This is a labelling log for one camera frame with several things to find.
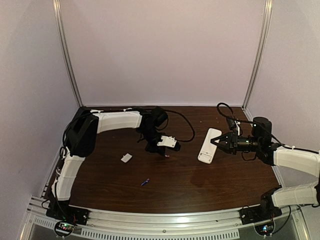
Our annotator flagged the white remote control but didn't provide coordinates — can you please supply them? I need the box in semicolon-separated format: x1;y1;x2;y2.
197;128;222;164

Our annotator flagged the white battery cover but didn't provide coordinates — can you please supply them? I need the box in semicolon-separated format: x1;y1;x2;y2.
120;153;133;163

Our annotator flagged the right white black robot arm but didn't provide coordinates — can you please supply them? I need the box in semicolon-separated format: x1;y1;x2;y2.
210;117;320;211

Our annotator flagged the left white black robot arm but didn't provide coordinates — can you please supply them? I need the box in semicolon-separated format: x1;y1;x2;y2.
48;106;176;209

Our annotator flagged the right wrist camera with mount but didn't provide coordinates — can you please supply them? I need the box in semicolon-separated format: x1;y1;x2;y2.
226;118;243;136

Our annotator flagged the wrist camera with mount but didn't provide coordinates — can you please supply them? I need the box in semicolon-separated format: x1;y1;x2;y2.
226;118;243;136
157;135;181;152

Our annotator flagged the right black sleeved cable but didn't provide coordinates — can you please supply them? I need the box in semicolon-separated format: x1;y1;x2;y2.
216;102;320;153

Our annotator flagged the black sleeved cable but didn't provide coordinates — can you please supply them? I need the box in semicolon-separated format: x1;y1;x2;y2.
216;102;320;153
59;106;196;161

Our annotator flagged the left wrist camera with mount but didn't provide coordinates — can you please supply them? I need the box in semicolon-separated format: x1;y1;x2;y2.
157;135;181;152

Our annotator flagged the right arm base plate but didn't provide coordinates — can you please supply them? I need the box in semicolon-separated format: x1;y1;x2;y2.
238;205;282;225

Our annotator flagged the front aluminium rail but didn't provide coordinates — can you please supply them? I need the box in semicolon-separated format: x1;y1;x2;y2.
19;197;311;240

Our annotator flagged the left black sleeved cable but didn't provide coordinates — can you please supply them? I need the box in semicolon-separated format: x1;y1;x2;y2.
59;106;196;161

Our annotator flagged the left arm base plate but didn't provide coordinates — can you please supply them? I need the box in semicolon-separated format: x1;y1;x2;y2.
45;204;89;226

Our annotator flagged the right aluminium frame post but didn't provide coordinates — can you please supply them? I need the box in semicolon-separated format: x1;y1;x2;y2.
242;0;273;110

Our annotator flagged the aluminium frame post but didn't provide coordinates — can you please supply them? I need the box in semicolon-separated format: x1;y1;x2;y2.
242;0;273;110
52;0;84;107

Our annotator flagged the left aluminium frame post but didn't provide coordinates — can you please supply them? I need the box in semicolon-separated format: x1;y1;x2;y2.
52;0;84;107

